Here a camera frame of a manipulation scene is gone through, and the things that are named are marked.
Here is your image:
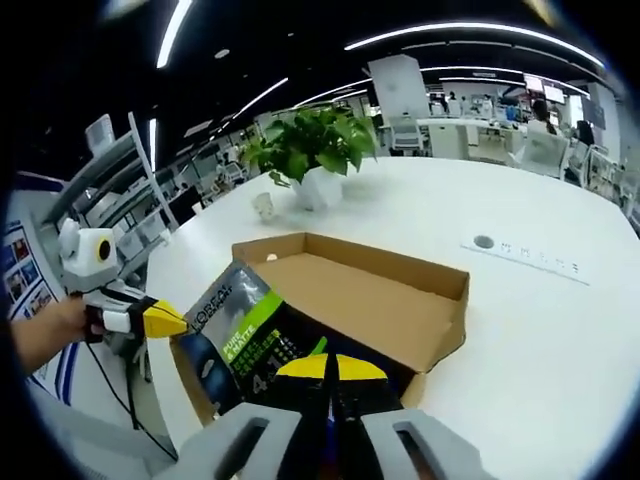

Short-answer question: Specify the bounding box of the blue white wall poster board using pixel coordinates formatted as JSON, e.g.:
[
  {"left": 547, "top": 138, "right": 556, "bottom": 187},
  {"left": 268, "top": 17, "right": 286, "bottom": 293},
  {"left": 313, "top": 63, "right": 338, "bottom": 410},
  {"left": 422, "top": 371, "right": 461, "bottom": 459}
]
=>
[{"left": 2, "top": 219, "right": 81, "bottom": 401}]

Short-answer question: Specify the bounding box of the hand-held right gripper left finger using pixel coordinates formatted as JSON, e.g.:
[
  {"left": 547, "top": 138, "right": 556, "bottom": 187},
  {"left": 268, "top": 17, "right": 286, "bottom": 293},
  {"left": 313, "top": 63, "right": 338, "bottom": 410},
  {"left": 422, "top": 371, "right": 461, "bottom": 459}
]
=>
[{"left": 164, "top": 352, "right": 332, "bottom": 480}]

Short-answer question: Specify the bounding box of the grey green soft item packet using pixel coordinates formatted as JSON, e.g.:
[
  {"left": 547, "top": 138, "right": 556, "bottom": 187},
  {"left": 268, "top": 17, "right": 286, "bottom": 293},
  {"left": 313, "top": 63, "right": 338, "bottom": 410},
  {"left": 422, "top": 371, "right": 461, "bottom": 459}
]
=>
[{"left": 178, "top": 260, "right": 401, "bottom": 419}]

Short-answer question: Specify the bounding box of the grey metal shelf rack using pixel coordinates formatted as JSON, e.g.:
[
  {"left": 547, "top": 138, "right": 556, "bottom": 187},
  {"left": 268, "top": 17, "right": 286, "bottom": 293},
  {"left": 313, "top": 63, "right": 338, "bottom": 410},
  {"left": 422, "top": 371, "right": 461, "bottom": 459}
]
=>
[{"left": 42, "top": 112, "right": 179, "bottom": 281}]

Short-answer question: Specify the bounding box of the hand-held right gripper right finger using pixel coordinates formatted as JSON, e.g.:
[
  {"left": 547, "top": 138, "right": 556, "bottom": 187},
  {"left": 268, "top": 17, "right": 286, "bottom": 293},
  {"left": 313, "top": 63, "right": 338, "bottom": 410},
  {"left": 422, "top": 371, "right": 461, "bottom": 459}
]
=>
[{"left": 332, "top": 352, "right": 484, "bottom": 480}]

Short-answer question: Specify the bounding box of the person's left hand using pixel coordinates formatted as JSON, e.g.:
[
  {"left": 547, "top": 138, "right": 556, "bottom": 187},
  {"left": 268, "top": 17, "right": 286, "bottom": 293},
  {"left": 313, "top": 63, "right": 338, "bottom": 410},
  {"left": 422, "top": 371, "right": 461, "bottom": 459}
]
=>
[{"left": 34, "top": 295, "right": 97, "bottom": 347}]

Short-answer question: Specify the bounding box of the small white object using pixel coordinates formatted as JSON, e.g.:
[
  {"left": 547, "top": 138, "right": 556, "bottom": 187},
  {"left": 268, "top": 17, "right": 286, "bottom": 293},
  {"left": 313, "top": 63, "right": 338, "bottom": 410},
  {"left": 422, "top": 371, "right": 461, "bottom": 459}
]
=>
[{"left": 251, "top": 192, "right": 277, "bottom": 222}]

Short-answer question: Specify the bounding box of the green plant in white pot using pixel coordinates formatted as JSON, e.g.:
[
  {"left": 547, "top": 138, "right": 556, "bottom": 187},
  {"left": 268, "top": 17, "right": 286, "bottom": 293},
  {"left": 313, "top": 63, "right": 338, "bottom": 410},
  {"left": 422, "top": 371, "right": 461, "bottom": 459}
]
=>
[{"left": 239, "top": 105, "right": 379, "bottom": 211}]

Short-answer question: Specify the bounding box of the table cable outlet strip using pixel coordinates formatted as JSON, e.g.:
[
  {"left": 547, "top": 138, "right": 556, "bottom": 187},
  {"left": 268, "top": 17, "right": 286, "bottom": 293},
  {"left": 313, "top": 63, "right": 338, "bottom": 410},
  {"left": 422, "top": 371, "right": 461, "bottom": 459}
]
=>
[{"left": 458, "top": 233, "right": 591, "bottom": 287}]

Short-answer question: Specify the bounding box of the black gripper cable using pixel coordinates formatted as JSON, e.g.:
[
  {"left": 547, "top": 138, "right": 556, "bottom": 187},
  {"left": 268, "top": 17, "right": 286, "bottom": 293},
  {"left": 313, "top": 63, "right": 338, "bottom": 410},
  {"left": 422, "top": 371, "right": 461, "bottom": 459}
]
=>
[{"left": 83, "top": 339, "right": 180, "bottom": 462}]

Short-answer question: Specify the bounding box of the curved ceiling light strip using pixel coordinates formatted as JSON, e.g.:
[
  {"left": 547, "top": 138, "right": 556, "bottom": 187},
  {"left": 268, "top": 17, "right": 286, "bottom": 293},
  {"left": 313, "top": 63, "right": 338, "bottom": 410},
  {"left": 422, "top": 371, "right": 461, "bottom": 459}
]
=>
[{"left": 344, "top": 22, "right": 609, "bottom": 69}]

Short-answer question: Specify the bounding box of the brown cardboard shoe box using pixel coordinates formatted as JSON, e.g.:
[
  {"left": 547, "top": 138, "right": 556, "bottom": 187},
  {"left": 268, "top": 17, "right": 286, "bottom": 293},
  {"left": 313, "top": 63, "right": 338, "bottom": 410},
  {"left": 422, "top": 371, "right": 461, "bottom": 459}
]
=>
[{"left": 169, "top": 231, "right": 471, "bottom": 426}]

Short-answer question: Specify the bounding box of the group of white office chairs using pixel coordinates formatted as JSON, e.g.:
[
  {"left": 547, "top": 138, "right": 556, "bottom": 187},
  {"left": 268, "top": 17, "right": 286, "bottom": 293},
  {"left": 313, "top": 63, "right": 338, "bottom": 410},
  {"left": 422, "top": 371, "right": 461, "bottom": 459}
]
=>
[{"left": 389, "top": 114, "right": 640, "bottom": 201}]

